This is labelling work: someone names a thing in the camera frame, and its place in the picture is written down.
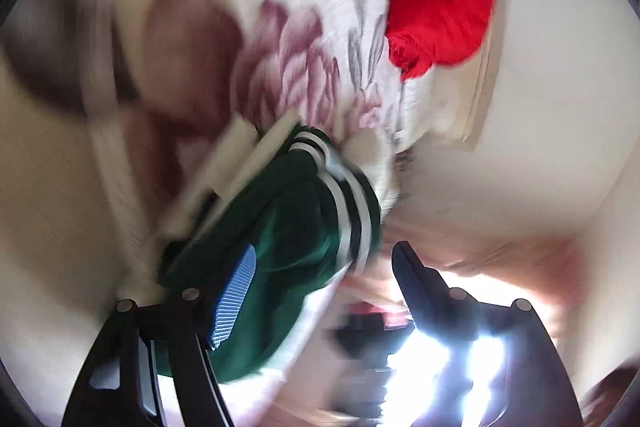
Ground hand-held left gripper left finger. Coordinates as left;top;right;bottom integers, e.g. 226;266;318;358
60;244;258;427

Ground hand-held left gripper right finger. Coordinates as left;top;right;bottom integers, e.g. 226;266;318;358
391;241;586;427

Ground green varsity jacket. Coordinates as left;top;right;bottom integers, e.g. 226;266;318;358
159;112;385;388

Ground beige bed headboard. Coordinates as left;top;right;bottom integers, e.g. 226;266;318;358
450;0;507;151

